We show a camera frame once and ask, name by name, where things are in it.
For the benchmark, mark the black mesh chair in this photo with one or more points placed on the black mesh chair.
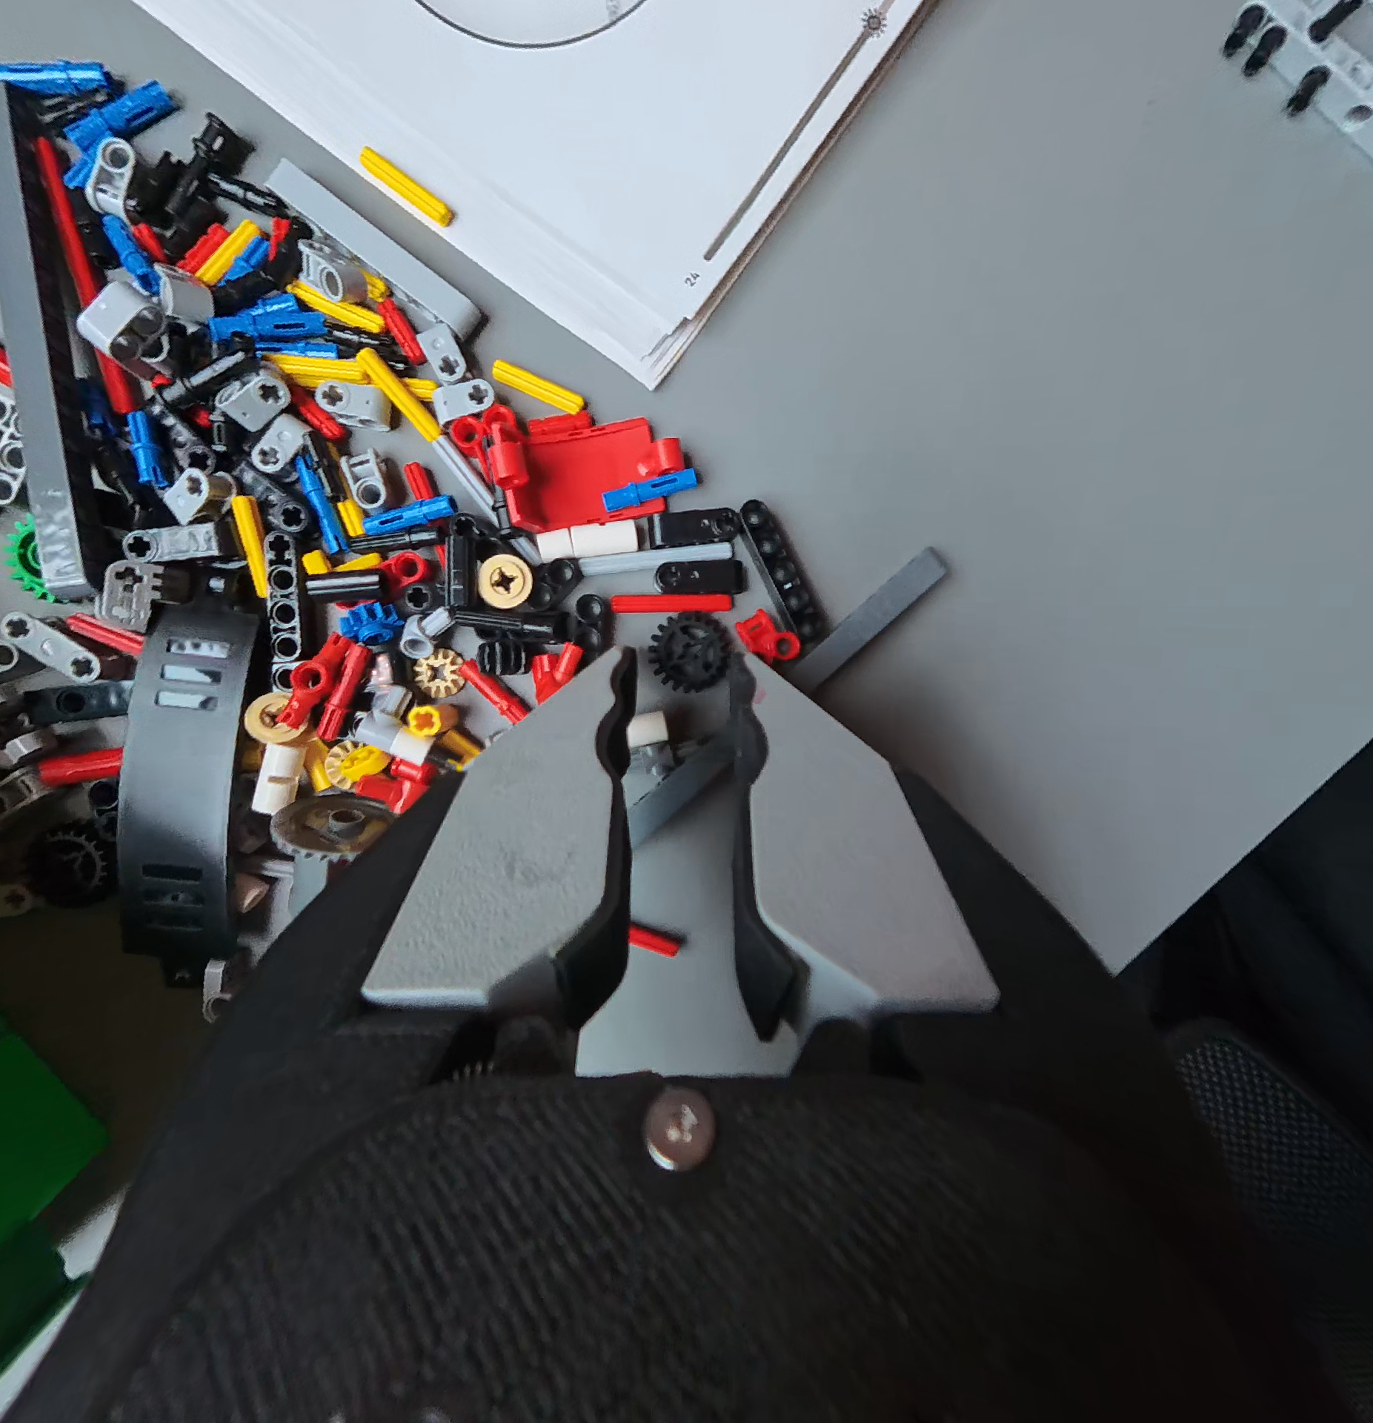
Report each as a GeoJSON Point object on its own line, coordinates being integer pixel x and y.
{"type": "Point", "coordinates": [1297, 1167]}

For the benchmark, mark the black curved lego panel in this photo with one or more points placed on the black curved lego panel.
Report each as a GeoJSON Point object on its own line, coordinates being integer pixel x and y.
{"type": "Point", "coordinates": [186, 801]}

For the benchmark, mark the black lego gear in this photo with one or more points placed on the black lego gear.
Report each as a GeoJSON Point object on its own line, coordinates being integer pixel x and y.
{"type": "Point", "coordinates": [686, 650]}

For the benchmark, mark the light grey lego beam assembly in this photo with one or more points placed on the light grey lego beam assembly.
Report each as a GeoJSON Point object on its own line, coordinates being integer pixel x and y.
{"type": "Point", "coordinates": [1353, 79]}

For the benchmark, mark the red lego panel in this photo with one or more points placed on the red lego panel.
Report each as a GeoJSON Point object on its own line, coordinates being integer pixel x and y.
{"type": "Point", "coordinates": [576, 466]}

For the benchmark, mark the long light grey lego beam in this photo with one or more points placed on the long light grey lego beam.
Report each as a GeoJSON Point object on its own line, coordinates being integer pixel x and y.
{"type": "Point", "coordinates": [419, 277]}

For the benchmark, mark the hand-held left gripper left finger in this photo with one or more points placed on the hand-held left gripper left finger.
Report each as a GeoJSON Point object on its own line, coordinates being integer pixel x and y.
{"type": "Point", "coordinates": [497, 879]}

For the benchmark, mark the green plastic box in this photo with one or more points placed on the green plastic box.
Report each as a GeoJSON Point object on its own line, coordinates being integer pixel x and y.
{"type": "Point", "coordinates": [20, 1112]}

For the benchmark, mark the white instruction booklet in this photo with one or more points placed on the white instruction booklet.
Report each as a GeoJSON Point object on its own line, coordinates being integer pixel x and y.
{"type": "Point", "coordinates": [532, 166]}

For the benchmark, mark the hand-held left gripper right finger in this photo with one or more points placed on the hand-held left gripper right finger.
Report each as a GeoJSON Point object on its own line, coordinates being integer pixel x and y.
{"type": "Point", "coordinates": [853, 879]}

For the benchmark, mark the pile of mixed lego pieces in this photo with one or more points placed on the pile of mixed lego pieces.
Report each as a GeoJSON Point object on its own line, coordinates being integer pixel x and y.
{"type": "Point", "coordinates": [398, 388]}

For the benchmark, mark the long dark grey lego tile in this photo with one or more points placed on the long dark grey lego tile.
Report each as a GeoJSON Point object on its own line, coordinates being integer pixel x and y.
{"type": "Point", "coordinates": [875, 612]}

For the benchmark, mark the small grey lego connector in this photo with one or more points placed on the small grey lego connector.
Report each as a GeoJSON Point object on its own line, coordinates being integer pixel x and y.
{"type": "Point", "coordinates": [654, 759]}

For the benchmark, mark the yellow lego axle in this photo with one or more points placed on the yellow lego axle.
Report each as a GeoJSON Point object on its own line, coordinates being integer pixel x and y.
{"type": "Point", "coordinates": [406, 187]}

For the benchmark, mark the thin red lego axle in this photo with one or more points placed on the thin red lego axle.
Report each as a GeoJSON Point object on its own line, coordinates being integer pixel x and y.
{"type": "Point", "coordinates": [656, 940]}

